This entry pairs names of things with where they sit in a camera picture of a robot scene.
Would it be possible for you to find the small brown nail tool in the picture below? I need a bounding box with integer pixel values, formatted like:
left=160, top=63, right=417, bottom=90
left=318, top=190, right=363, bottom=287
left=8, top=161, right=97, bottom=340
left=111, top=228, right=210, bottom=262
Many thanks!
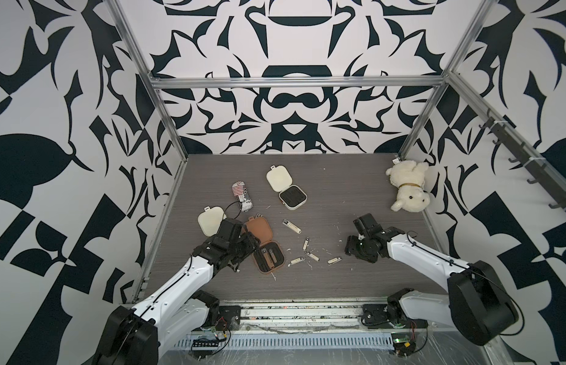
left=269, top=249, right=278, bottom=266

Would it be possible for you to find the brown nail kit case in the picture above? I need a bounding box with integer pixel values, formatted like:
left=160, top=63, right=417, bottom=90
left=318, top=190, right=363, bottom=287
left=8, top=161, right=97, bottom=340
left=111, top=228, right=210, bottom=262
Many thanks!
left=245, top=215, right=285, bottom=275

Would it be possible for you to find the wall hook rail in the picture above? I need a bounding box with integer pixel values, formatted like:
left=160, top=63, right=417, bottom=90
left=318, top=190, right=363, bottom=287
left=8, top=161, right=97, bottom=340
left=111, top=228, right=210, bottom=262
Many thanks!
left=478, top=109, right=566, bottom=213

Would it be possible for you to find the small cream clipper middle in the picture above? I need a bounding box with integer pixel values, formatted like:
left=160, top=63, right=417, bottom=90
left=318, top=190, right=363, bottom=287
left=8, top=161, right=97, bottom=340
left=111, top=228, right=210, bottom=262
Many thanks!
left=307, top=252, right=320, bottom=262

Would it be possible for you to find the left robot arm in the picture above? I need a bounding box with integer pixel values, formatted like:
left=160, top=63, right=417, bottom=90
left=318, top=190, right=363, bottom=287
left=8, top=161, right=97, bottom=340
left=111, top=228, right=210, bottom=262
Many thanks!
left=91, top=218, right=260, bottom=364

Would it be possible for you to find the crushed flag print can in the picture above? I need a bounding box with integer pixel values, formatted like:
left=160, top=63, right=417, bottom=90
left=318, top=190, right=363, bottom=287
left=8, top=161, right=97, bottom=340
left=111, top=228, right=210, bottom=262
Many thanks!
left=231, top=181, right=253, bottom=212

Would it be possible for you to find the cream nail kit case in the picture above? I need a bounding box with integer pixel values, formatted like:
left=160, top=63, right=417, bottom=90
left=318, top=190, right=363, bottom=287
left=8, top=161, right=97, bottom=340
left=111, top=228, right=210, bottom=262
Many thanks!
left=266, top=165, right=307, bottom=211
left=197, top=206, right=226, bottom=237

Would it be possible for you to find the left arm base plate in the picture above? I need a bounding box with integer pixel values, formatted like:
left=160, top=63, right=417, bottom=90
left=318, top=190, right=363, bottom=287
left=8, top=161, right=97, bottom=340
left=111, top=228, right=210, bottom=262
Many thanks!
left=202, top=306, right=242, bottom=332

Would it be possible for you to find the silver cream nail clipper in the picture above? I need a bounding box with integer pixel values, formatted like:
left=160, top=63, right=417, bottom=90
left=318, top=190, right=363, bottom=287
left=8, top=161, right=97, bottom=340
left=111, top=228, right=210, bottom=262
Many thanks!
left=282, top=219, right=302, bottom=234

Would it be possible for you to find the right circuit board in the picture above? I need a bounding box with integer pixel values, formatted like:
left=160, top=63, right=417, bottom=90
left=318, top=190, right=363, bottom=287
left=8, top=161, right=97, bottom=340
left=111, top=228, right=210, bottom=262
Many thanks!
left=391, top=333, right=416, bottom=357

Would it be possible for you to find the small cream clipper left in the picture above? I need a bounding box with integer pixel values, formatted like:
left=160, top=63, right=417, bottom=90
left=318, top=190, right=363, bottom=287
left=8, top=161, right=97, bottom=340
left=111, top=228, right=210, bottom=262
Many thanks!
left=288, top=257, right=305, bottom=267

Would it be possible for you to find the white teddy bear plush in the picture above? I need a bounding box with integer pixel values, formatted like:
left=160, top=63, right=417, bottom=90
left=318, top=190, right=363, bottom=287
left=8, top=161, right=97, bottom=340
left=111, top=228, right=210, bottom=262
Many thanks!
left=386, top=161, right=431, bottom=213

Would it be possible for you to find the small cream clipper right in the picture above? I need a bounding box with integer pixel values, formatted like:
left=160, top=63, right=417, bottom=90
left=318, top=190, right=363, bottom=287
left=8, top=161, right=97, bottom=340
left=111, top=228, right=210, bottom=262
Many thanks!
left=327, top=256, right=342, bottom=266

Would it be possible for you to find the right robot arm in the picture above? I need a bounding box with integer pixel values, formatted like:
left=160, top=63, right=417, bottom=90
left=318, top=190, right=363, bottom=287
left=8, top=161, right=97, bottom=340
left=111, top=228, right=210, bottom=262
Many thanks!
left=345, top=214, right=525, bottom=345

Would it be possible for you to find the brown nail clipper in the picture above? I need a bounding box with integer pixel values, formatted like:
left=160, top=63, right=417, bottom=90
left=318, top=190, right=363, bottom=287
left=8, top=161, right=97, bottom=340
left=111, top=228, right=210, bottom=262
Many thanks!
left=261, top=249, right=272, bottom=270

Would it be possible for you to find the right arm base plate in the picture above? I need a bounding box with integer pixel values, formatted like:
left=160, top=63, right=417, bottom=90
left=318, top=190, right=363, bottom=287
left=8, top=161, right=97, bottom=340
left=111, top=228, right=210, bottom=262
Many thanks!
left=361, top=304, right=428, bottom=329

